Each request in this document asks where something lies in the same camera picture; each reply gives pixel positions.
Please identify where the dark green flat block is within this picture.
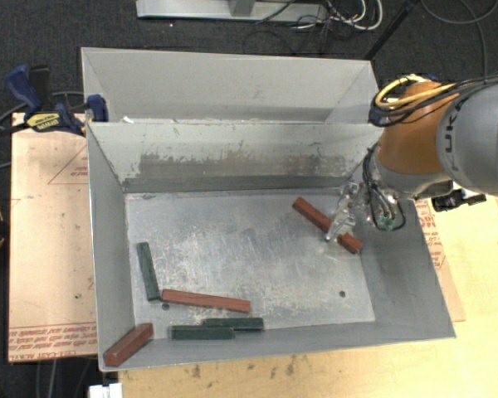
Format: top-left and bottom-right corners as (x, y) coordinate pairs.
(135, 241), (163, 303)
(202, 317), (266, 332)
(169, 325), (237, 342)

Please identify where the grey metal bin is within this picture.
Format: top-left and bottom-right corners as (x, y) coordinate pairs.
(81, 46), (457, 373)

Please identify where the brown cardboard board red print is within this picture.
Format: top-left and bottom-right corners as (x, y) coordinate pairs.
(7, 112), (468, 364)

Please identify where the black cylinder on white bracket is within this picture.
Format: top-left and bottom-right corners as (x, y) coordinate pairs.
(430, 192), (488, 213)

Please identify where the red-brown block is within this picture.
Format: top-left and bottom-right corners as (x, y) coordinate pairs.
(291, 197), (364, 256)
(102, 322), (155, 368)
(161, 289), (252, 315)

